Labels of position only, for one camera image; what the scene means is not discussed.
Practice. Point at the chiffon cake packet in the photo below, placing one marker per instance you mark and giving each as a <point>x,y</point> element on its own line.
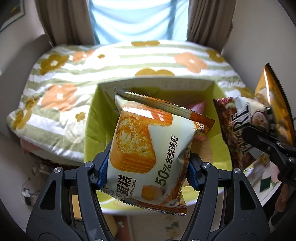
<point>150,151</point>

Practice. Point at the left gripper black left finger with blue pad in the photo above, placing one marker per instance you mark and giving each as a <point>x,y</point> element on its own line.
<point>52,217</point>

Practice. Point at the pink snack packet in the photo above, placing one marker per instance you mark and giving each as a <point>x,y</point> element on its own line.
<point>198,108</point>

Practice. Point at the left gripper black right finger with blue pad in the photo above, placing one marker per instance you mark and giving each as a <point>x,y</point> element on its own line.
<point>242,216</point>

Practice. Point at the right brown curtain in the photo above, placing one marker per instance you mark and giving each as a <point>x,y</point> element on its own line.
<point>210,22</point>

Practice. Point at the brown curtain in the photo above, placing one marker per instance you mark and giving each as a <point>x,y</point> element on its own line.
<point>66,22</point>
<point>210,22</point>

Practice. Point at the green cardboard box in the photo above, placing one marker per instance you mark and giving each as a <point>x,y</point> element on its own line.
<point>103,114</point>

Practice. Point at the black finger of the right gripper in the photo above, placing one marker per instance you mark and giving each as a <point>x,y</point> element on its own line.
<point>281,155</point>

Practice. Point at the light blue sheer curtain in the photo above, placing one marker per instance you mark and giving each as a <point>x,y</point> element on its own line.
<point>118,21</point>

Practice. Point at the brown chocolate snack bag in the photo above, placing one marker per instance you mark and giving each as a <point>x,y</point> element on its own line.
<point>268,110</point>

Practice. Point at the left brown curtain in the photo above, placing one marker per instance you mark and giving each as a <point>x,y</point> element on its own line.
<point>66,22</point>

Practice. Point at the floral striped quilt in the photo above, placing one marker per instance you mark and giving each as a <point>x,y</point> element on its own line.
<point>59,89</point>

